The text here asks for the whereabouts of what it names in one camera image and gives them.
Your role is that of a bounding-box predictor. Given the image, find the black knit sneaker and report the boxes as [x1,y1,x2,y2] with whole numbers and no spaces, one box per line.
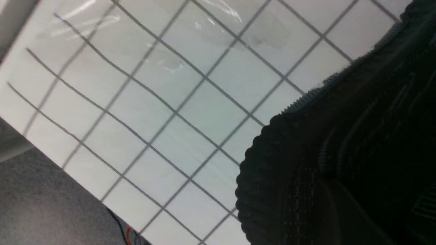
[235,0,436,245]

